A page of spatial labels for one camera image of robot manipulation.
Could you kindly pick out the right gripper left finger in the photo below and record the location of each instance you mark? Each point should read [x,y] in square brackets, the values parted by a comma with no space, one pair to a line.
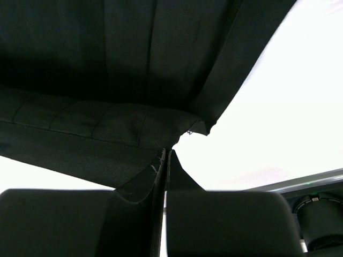
[126,221]

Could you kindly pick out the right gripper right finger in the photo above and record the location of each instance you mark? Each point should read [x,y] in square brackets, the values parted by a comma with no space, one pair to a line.
[225,223]

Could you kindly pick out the black pleated skirt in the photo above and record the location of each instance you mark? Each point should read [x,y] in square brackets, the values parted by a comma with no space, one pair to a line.
[98,89]

